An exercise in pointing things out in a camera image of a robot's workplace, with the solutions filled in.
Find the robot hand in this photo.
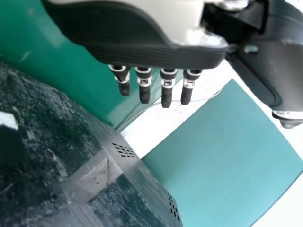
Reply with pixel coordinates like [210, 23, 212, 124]
[41, 0, 303, 130]

